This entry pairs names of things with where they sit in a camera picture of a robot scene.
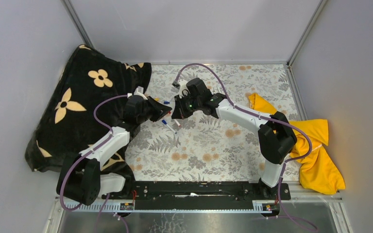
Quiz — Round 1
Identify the black floral blanket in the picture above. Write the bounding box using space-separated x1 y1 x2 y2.
25 44 152 172

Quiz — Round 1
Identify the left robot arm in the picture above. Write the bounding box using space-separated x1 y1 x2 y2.
56 95 172 205

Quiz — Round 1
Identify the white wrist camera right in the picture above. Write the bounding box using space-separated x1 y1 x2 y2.
172 79 190 99

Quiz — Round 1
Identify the yellow cloth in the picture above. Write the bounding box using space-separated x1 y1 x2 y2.
248 93 346 195

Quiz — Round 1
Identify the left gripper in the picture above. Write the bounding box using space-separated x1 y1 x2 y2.
137 97 172 125

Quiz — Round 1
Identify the blue capped marker left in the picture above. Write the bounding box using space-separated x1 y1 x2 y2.
161 119 177 134

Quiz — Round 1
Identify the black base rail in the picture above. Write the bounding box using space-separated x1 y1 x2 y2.
110 181 291 211

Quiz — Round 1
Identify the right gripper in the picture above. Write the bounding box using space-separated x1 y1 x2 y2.
172 93 202 120

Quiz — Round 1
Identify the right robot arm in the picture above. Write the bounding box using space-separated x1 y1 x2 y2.
171 78 297 200

